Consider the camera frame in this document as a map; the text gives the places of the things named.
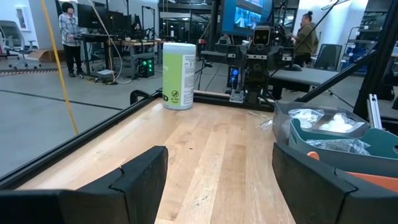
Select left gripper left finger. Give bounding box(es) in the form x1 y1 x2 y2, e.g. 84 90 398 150
0 146 169 224

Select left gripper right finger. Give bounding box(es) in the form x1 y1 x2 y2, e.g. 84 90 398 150
271 142 398 224

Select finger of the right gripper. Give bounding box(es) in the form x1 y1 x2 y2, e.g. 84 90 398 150
268 46 295 68
226 45 248 67

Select bag of white cotton balls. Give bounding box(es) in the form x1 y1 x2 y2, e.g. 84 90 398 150
288 108 326 129
318 112 366 134

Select grey top table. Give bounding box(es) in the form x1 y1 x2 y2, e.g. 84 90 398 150
268 67 340 101

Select person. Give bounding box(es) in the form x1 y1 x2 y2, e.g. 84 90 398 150
290 11 320 68
131 22 144 40
58 2 85 78

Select large blue display screen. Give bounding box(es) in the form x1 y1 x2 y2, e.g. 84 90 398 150
220 0 275 37

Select teal plastic bin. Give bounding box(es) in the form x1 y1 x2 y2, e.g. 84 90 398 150
288 118 398 179

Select dark office chair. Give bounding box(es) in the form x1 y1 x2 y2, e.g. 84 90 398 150
313 43 343 71

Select orange plastic bin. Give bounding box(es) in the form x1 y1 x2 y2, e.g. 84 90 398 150
307 151 398 193

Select crinkled clear plastic packets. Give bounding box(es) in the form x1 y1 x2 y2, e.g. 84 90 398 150
305 138 371 157

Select clear plastic wrapper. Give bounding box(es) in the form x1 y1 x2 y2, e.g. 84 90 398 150
246 111 275 131

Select white wipes canister green label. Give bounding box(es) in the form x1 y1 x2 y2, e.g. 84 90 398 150
162 42 197 111

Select grey plastic bin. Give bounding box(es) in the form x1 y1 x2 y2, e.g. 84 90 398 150
273 100 371 147

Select computer tower green lights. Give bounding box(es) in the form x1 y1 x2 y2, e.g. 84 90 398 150
137 56 155 78

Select silver aluminium extrusion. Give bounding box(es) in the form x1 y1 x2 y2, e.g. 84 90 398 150
366 93 383 130

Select black office desk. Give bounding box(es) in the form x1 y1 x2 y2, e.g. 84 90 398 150
74 33 163 76

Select light grey office chair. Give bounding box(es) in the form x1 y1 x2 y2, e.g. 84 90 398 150
0 19 42 70

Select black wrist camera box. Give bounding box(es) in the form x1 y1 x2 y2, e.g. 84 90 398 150
252 26 272 48

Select black slanted frame strut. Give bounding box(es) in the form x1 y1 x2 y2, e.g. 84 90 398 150
294 0 398 119

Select white hanging cable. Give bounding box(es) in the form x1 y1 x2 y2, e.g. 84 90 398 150
88 0 126 85

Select yellow cable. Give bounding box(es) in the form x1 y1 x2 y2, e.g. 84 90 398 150
40 0 80 135

